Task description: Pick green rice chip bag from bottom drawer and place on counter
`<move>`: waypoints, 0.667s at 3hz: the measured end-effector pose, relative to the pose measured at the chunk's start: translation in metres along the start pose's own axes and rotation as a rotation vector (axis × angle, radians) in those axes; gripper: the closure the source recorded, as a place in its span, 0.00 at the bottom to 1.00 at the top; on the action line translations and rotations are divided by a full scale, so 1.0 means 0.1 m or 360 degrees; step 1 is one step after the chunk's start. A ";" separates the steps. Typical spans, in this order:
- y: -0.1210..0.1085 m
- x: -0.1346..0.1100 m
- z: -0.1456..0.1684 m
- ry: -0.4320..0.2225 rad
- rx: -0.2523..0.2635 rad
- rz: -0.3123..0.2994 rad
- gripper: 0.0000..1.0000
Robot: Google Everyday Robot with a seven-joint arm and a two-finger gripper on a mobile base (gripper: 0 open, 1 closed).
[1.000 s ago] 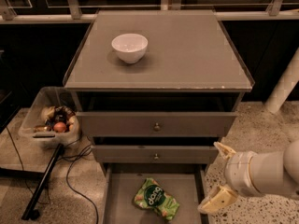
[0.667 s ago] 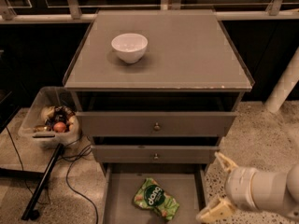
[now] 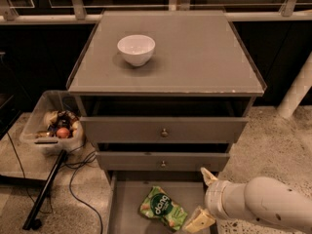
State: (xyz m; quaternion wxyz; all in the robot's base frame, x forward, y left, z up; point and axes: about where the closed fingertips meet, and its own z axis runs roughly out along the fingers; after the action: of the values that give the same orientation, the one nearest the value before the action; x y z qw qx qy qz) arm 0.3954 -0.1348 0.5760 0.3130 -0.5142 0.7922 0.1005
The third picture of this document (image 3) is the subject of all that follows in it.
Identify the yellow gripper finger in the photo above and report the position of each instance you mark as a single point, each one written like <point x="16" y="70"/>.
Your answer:
<point x="208" y="177"/>
<point x="200" y="219"/>

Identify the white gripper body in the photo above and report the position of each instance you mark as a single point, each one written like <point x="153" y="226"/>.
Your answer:
<point x="213" y="197"/>

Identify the green rice chip bag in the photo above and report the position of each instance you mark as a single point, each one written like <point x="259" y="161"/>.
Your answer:
<point x="159" y="205"/>

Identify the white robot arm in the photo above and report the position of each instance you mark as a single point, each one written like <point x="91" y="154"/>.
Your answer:
<point x="262" y="201"/>

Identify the grey bottom drawer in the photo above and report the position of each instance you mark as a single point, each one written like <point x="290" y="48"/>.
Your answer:
<point x="129" y="189"/>

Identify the grey drawer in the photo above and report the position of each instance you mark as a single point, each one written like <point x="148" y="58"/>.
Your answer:
<point x="129" y="189"/>
<point x="163" y="129"/>
<point x="161" y="161"/>

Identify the grey drawer cabinet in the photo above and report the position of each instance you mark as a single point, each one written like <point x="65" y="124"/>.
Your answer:
<point x="199" y="68"/>

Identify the grey middle drawer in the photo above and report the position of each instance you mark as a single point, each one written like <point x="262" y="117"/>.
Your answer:
<point x="161" y="161"/>

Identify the grey top drawer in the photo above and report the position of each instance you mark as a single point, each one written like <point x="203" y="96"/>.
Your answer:
<point x="163" y="129"/>

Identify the white ceramic bowl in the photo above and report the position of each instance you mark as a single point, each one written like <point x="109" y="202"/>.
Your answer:
<point x="136" y="50"/>

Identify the red apple in bin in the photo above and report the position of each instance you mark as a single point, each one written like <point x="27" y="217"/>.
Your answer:
<point x="63" y="133"/>

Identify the clear plastic storage bin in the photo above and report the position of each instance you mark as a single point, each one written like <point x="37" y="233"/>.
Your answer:
<point x="54" y="110"/>

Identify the black floor stand bar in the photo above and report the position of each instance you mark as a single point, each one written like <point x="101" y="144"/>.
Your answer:
<point x="32" y="222"/>

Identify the white diagonal post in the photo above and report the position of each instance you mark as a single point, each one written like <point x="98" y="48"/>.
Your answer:
<point x="298" y="90"/>

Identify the white railing frame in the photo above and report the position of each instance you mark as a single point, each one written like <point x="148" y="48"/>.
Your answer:
<point x="84" y="11"/>

